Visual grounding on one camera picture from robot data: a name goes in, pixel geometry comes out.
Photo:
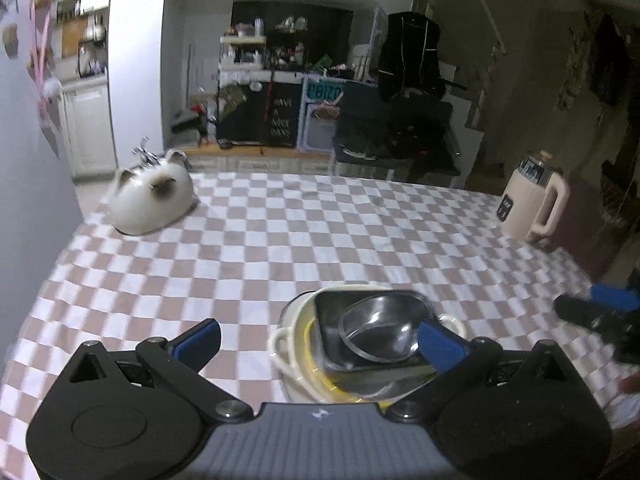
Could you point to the square dark metal pan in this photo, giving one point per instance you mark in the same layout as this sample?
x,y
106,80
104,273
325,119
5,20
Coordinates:
x,y
351,373

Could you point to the low wooden drawer cabinet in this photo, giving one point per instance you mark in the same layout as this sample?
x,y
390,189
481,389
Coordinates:
x,y
251,158

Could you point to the teal license plate sign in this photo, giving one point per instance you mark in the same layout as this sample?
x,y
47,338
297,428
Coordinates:
x,y
324,91

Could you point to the black nice day sign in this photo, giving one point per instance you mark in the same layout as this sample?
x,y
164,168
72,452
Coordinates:
x,y
282,121

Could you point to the yellow-rimmed floral ceramic bowl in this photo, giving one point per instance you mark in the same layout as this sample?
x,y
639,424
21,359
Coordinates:
x,y
328,389

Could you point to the round stainless steel bowl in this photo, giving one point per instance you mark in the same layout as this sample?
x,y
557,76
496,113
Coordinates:
x,y
384,328

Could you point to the dark office chair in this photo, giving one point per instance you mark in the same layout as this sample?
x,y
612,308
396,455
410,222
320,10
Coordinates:
x,y
403,122

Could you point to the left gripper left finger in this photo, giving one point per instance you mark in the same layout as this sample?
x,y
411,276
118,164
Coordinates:
x,y
175,366

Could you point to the cream two-handled ceramic dish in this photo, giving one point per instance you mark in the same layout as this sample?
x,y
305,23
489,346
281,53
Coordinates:
x,y
286,345

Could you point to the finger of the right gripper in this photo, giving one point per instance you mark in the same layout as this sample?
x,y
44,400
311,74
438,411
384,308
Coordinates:
x,y
618,299
584,313

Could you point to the cream kettle with handle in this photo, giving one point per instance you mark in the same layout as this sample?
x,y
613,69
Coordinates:
x,y
533,202

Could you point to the chrome faucet figurine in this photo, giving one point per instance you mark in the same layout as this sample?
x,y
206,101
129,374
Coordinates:
x,y
147,159

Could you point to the white cat-shaped ceramic cover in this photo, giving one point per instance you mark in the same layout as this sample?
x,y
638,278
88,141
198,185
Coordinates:
x,y
147,198

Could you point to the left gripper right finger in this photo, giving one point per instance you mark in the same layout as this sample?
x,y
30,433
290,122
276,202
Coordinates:
x,y
459,364

